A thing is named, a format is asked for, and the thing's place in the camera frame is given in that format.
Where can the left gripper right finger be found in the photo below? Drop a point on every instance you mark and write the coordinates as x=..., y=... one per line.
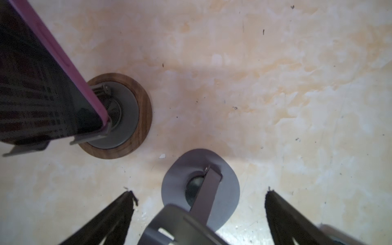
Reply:
x=288, y=226

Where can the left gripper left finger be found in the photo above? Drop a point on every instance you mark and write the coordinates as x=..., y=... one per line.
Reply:
x=110, y=226

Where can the grey phone stand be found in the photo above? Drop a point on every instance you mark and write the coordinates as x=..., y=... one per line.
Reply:
x=130, y=110
x=200, y=192

